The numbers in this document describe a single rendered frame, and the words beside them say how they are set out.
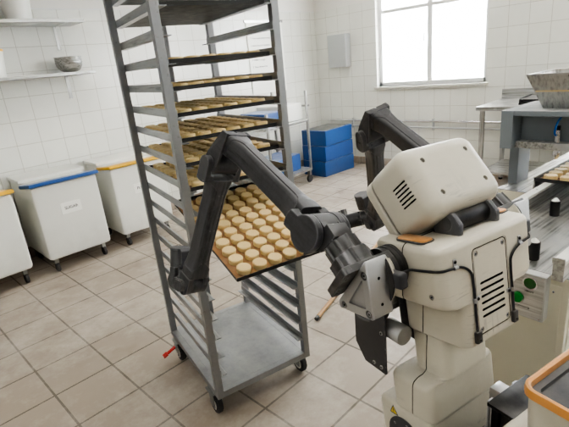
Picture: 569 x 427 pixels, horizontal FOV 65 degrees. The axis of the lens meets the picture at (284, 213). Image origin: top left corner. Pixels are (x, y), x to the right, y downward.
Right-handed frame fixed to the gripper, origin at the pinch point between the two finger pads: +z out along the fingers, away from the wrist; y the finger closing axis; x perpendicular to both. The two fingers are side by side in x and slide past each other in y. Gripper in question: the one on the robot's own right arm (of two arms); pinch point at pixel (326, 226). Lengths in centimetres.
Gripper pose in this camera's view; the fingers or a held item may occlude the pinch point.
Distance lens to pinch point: 178.0
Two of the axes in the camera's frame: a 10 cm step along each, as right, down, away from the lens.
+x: -2.9, 0.4, -9.6
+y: -2.5, -9.7, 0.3
